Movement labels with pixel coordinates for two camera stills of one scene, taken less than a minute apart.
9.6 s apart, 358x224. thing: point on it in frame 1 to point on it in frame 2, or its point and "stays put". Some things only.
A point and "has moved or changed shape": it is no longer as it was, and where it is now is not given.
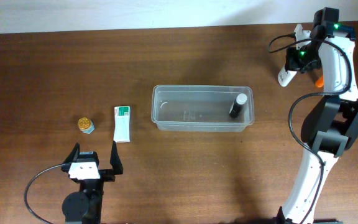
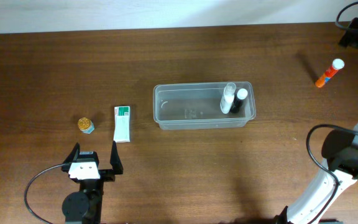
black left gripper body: x=105 y=175 stays put
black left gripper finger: x=115 y=160 stays put
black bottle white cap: x=237 y=105 has moved or changed shape
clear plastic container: x=201 y=108 stays put
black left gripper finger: x=74 y=155 stays put
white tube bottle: x=284 y=78 to x=228 y=98
